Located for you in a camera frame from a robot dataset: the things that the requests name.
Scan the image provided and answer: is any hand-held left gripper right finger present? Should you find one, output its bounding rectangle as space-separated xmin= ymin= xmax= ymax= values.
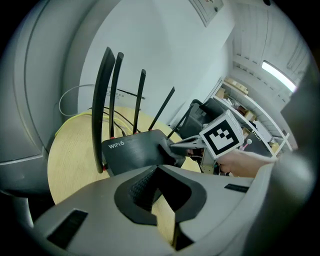
xmin=157 ymin=164 xmax=257 ymax=252

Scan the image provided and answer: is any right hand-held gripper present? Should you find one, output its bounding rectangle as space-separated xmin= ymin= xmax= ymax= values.
xmin=169 ymin=109 xmax=246 ymax=176

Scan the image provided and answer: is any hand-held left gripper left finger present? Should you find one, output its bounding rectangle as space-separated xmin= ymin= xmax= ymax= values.
xmin=32 ymin=164 xmax=176 ymax=256

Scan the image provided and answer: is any black router with antennas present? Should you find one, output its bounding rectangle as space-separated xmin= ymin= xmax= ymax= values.
xmin=91 ymin=46 xmax=187 ymax=177

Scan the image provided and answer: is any person's right forearm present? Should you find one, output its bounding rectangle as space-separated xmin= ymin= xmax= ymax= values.
xmin=249 ymin=152 xmax=279 ymax=179

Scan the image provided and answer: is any person's right hand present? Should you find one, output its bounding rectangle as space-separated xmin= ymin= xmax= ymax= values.
xmin=219 ymin=149 xmax=254 ymax=178

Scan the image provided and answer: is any black office chair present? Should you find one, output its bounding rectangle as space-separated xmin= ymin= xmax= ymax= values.
xmin=178 ymin=98 xmax=226 ymax=141

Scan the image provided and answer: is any black monitor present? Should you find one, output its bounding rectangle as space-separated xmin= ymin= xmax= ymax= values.
xmin=247 ymin=132 xmax=272 ymax=156

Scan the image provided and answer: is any round wooden side table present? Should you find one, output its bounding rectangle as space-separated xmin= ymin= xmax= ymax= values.
xmin=47 ymin=106 xmax=203 ymax=247

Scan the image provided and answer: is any white shelving rack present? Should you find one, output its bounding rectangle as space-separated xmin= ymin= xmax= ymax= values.
xmin=209 ymin=76 xmax=293 ymax=158

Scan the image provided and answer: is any long ceiling light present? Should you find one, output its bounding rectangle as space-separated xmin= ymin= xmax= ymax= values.
xmin=261 ymin=59 xmax=297 ymax=92

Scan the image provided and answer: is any grey door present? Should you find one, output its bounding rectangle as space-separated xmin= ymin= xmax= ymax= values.
xmin=0 ymin=0 xmax=126 ymax=198

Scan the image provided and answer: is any black cable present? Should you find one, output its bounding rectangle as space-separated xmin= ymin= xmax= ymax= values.
xmin=87 ymin=106 xmax=142 ymax=137

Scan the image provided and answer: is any white wall sign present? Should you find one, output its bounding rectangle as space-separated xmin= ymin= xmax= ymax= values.
xmin=106 ymin=86 xmax=146 ymax=101

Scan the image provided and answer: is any yellow cable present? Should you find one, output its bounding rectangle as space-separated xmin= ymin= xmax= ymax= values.
xmin=54 ymin=112 xmax=131 ymax=137

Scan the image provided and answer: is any grey cable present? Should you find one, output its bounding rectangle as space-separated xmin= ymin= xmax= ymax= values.
xmin=58 ymin=84 xmax=97 ymax=117

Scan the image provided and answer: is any white electrical wall panel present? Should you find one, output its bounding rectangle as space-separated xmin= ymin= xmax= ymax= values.
xmin=188 ymin=0 xmax=225 ymax=28

